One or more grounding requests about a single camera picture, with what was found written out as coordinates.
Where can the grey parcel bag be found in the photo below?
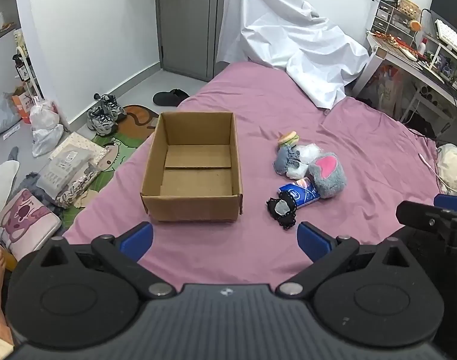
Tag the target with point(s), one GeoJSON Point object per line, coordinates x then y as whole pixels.
{"type": "Point", "coordinates": [1, 114]}

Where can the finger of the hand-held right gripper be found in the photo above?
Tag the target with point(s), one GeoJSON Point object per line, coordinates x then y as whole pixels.
{"type": "Point", "coordinates": [419, 215]}
{"type": "Point", "coordinates": [452, 202]}

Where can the pink cartoon cushion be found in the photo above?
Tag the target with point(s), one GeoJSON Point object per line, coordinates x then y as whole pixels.
{"type": "Point", "coordinates": [24, 217]}

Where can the clear wrapped grey package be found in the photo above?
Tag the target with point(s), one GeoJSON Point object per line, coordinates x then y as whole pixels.
{"type": "Point", "coordinates": [63, 174]}

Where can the white keyboard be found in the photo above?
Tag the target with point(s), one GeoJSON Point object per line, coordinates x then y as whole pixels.
{"type": "Point", "coordinates": [451, 35]}

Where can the white drawer organizer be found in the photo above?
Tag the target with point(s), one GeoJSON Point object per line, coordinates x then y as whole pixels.
{"type": "Point", "coordinates": [387, 18]}

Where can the blue denim scrunchie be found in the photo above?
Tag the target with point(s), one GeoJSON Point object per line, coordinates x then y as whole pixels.
{"type": "Point", "coordinates": [284, 159]}

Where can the white plastic bag red print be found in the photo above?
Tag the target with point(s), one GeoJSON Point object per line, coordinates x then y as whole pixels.
{"type": "Point", "coordinates": [44, 114]}

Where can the blue snack packet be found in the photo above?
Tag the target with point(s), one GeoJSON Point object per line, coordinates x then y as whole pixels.
{"type": "Point", "coordinates": [300, 194]}

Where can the burger plush toy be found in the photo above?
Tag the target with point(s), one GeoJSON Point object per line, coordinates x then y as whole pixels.
{"type": "Point", "coordinates": [288, 138]}

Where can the black slippers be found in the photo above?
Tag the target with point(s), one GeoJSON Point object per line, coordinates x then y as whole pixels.
{"type": "Point", "coordinates": [170, 97]}

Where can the wicker basket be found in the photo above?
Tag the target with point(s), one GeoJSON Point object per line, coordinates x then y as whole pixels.
{"type": "Point", "coordinates": [409, 7]}

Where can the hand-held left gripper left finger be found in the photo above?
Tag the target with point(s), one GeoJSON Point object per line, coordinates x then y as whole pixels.
{"type": "Point", "coordinates": [135, 240]}

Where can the white standing rack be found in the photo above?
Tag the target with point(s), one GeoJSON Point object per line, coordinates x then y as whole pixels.
{"type": "Point", "coordinates": [31, 71]}

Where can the black lace hair accessory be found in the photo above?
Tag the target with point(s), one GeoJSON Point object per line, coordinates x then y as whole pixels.
{"type": "Point", "coordinates": [284, 210]}

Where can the grey furry paw plush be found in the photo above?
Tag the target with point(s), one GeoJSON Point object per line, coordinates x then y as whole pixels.
{"type": "Point", "coordinates": [329, 184]}

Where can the white cover sheet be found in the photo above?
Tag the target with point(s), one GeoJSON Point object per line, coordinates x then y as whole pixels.
{"type": "Point", "coordinates": [288, 30]}

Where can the brown cardboard box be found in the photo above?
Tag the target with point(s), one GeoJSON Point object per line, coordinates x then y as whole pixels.
{"type": "Point", "coordinates": [198, 180]}

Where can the beige patterned parcel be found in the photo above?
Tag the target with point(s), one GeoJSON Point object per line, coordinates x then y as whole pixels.
{"type": "Point", "coordinates": [76, 146]}

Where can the orange and white carton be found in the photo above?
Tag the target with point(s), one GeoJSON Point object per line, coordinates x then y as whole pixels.
{"type": "Point", "coordinates": [21, 103]}

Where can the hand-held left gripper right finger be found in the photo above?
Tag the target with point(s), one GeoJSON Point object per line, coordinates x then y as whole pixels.
{"type": "Point", "coordinates": [311, 244]}

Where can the clear plastic bag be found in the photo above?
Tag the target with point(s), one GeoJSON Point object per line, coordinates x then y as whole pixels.
{"type": "Point", "coordinates": [46, 140]}

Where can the white fabric piece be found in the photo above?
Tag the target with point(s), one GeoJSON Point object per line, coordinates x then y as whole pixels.
{"type": "Point", "coordinates": [1, 187]}

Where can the white desk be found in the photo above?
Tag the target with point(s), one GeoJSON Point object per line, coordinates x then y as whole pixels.
{"type": "Point", "coordinates": [378, 50]}

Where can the orange shopping bag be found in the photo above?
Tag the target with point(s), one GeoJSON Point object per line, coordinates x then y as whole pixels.
{"type": "Point", "coordinates": [386, 88]}

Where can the cream pillow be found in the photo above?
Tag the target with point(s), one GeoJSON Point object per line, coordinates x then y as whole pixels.
{"type": "Point", "coordinates": [453, 167]}

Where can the pink bed sheet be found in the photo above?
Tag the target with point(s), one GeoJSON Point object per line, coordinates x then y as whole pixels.
{"type": "Point", "coordinates": [288, 93]}

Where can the grey wardrobe door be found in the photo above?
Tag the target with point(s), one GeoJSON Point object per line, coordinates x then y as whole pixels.
{"type": "Point", "coordinates": [187, 26]}

